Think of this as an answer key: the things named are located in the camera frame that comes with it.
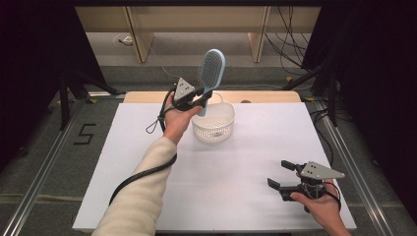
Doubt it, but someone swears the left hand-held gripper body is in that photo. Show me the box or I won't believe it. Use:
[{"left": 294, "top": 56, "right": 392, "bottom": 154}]
[{"left": 170, "top": 77, "right": 200, "bottom": 112}]

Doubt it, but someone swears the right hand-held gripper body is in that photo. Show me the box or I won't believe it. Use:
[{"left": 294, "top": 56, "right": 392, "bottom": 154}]
[{"left": 279, "top": 160, "right": 346, "bottom": 202}]

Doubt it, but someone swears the light blue hairbrush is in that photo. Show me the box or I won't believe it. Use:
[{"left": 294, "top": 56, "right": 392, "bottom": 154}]
[{"left": 196, "top": 48, "right": 227, "bottom": 118}]

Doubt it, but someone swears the white plastic slotted basket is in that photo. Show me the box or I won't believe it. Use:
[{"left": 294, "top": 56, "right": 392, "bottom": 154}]
[{"left": 191, "top": 92, "right": 236, "bottom": 144}]

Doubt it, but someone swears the person's left hand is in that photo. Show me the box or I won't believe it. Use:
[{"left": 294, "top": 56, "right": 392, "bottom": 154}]
[{"left": 162, "top": 92, "right": 204, "bottom": 146}]

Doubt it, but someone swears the person's right hand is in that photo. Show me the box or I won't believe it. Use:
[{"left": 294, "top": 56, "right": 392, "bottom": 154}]
[{"left": 289, "top": 178, "right": 343, "bottom": 228}]

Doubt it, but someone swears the light wooden bench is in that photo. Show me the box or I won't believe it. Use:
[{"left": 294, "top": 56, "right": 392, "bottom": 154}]
[{"left": 74, "top": 5, "right": 323, "bottom": 64}]

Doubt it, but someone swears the round floor outlet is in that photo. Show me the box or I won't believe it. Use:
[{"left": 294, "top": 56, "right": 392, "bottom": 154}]
[{"left": 112, "top": 33, "right": 135, "bottom": 47}]

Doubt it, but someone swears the black tripod stand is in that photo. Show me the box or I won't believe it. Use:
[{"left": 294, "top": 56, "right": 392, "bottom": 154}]
[
  {"left": 58, "top": 67, "right": 128, "bottom": 132},
  {"left": 280, "top": 60, "right": 340, "bottom": 128}
]

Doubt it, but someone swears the black curtain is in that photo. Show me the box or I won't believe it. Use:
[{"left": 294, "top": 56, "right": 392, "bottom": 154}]
[
  {"left": 300, "top": 0, "right": 417, "bottom": 225},
  {"left": 0, "top": 0, "right": 107, "bottom": 173}
]

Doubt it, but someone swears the white floor cable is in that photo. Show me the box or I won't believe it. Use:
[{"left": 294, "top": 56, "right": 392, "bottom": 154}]
[{"left": 148, "top": 44, "right": 176, "bottom": 81}]

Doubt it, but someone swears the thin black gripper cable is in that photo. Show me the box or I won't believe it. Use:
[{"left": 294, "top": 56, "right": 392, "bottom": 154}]
[{"left": 323, "top": 181, "right": 343, "bottom": 212}]

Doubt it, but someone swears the metal floor rail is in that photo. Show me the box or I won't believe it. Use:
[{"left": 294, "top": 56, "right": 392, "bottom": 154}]
[
  {"left": 313, "top": 99, "right": 396, "bottom": 236},
  {"left": 0, "top": 97, "right": 87, "bottom": 236}
]

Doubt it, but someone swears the thin black cord loop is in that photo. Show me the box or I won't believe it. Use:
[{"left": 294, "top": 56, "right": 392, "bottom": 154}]
[{"left": 145, "top": 118, "right": 164, "bottom": 135}]

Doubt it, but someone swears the thick black gripper cable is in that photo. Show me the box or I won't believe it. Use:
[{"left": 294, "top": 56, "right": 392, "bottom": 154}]
[{"left": 108, "top": 86, "right": 179, "bottom": 206}]

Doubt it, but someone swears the bundle of black hanging cables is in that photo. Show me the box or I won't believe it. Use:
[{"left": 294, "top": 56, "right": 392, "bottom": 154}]
[{"left": 264, "top": 5, "right": 317, "bottom": 77}]

